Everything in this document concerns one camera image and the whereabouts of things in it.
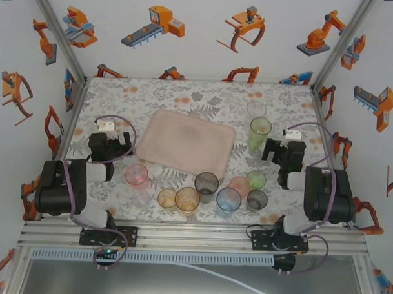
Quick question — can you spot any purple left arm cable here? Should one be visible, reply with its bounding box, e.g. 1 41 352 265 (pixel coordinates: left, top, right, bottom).
59 112 139 272

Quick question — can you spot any tall blue glass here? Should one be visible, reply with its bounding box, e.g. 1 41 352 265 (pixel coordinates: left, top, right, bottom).
215 186 243 217

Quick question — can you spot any aluminium table side rail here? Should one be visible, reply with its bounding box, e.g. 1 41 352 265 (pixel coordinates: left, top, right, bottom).
50 75 90 162
306 85 361 230

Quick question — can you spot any white plastic tube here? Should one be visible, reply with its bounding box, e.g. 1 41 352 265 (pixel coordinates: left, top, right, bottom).
165 261 276 294

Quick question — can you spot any black connector housing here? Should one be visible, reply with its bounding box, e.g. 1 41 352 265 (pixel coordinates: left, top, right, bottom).
271 252 297 275

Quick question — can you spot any wide aluminium frame rail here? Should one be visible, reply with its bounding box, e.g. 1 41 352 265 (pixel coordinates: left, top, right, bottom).
17 216 368 259

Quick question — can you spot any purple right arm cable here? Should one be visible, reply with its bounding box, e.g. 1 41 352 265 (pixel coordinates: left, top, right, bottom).
277 121 341 278

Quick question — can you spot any grey metal sheet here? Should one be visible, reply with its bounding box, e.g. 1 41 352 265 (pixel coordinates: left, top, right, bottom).
16 256 370 294

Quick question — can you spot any tall dark grey glass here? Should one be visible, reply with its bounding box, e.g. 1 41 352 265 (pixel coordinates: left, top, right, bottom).
193 171 220 205

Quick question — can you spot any short dark grey glass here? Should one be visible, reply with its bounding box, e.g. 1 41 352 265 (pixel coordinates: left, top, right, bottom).
245 188 269 211

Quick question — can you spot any short salmon glass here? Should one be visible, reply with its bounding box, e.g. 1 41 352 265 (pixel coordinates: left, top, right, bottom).
227 175 252 199

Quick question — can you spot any tall green glass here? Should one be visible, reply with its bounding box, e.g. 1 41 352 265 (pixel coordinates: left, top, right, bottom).
247 116 273 152

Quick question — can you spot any short clear glass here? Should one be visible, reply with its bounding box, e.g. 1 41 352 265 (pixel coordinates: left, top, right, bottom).
130 190 152 211

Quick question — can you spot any short green glass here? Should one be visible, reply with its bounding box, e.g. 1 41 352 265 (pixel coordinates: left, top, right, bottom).
245 170 267 191

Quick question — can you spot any pink plastic tray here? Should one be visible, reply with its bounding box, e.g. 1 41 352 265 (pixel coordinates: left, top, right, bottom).
135 108 237 177

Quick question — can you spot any floral tablecloth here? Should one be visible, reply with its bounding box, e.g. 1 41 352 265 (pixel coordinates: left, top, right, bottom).
53 75 351 229

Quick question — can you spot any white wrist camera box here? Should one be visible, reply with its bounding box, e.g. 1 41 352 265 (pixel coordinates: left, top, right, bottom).
94 117 117 135
282 127 303 142

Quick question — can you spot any black board with green light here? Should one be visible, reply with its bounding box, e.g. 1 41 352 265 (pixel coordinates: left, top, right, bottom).
94 246 121 259

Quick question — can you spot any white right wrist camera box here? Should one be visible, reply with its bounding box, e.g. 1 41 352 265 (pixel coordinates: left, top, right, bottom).
282 127 303 142

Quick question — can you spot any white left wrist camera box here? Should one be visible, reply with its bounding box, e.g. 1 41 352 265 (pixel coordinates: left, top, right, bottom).
94 117 117 135

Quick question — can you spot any tall orange glass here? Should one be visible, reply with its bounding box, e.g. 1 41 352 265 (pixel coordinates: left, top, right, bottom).
174 186 201 217

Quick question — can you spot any short orange glass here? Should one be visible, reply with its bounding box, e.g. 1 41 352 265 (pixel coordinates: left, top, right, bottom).
156 187 178 211

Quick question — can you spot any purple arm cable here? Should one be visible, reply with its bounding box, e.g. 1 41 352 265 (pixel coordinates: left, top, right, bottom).
277 121 341 278
59 112 139 272

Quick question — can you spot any short pink glass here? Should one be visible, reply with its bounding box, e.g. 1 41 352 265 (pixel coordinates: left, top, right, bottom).
124 162 151 190

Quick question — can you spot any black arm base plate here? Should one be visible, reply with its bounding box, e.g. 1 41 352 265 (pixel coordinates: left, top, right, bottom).
79 224 139 248
250 229 310 255

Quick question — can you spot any white slotted cable duct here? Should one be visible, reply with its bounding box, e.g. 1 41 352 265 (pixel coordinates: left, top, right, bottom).
30 248 275 267

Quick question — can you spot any aluminium frame post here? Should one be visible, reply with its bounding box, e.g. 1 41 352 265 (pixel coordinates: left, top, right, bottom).
24 0 92 86
310 0 382 96

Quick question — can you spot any tall clear glass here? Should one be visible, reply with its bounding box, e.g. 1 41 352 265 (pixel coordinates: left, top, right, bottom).
245 99 268 122

